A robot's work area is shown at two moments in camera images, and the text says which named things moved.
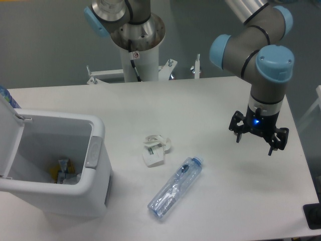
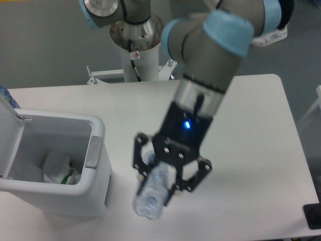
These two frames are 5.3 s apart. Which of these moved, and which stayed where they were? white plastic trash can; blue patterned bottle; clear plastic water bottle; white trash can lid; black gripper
Moved: black gripper; clear plastic water bottle
Stayed: blue patterned bottle; white trash can lid; white plastic trash can
